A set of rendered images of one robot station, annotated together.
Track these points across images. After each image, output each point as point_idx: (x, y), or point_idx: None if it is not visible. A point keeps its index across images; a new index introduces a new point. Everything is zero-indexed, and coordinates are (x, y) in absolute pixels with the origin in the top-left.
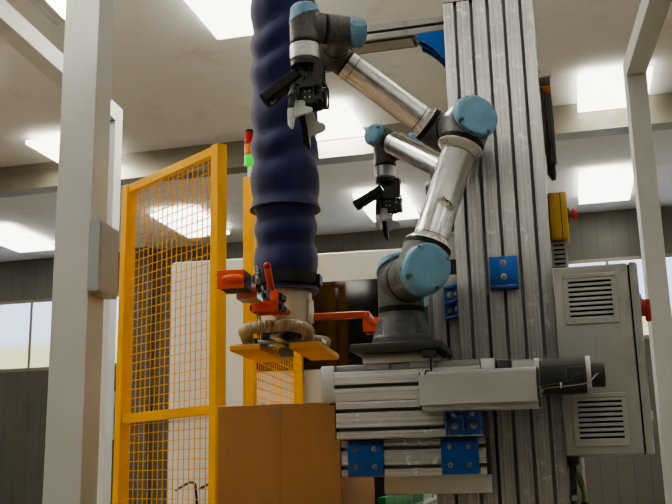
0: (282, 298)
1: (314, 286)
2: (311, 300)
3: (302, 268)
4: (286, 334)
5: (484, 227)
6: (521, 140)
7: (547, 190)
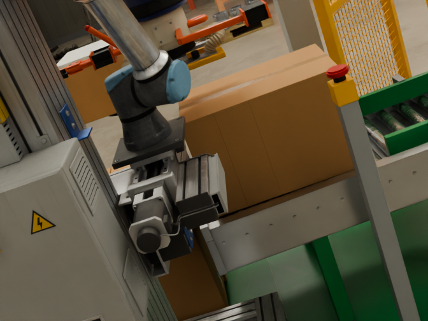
0: (96, 58)
1: (149, 16)
2: (162, 23)
3: (132, 5)
4: None
5: None
6: None
7: (3, 30)
